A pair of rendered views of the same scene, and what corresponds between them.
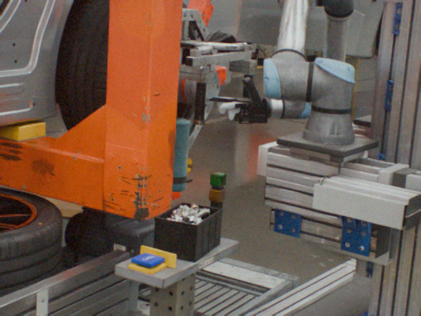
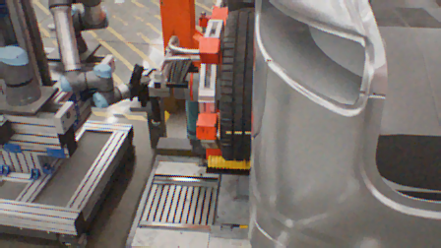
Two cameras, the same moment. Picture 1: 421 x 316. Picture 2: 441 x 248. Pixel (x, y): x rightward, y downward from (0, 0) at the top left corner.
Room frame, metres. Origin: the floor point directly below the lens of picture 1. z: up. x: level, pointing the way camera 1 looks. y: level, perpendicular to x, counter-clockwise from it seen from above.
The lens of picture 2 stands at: (4.83, -0.53, 1.84)
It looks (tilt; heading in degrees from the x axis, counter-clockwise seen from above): 35 degrees down; 156
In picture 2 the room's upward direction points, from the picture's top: 1 degrees counter-clockwise
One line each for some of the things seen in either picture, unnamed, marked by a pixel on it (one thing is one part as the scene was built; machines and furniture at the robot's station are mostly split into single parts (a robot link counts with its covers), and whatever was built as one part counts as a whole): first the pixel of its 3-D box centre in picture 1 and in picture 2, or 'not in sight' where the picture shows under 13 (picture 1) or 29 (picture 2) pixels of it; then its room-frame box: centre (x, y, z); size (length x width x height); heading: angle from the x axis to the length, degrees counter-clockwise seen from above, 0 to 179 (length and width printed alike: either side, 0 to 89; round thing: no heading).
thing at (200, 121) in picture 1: (200, 101); not in sight; (2.98, 0.05, 0.83); 0.04 x 0.04 x 0.16
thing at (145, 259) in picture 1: (148, 261); not in sight; (2.33, 0.16, 0.47); 0.07 x 0.07 x 0.02; 60
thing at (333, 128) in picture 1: (329, 122); (71, 41); (2.51, -0.34, 0.87); 0.15 x 0.15 x 0.10
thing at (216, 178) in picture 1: (218, 179); not in sight; (2.65, -0.03, 0.64); 0.04 x 0.04 x 0.04; 60
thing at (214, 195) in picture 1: (217, 194); not in sight; (2.65, -0.03, 0.59); 0.04 x 0.04 x 0.04; 60
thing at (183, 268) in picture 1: (179, 257); (152, 92); (2.47, 0.07, 0.44); 0.43 x 0.17 x 0.03; 150
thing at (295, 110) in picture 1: (293, 107); (107, 96); (3.07, -0.29, 0.81); 0.11 x 0.08 x 0.09; 105
